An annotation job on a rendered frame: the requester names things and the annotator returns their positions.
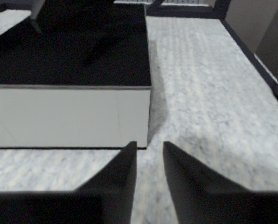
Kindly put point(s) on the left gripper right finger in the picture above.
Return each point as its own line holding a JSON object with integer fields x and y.
{"x": 201, "y": 195}

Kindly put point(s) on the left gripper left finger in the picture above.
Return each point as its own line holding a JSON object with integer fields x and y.
{"x": 89, "y": 203}

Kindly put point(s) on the dark grey block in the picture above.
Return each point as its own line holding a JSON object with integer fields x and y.
{"x": 276, "y": 89}

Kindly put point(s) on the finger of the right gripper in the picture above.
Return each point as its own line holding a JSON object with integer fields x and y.
{"x": 46, "y": 14}

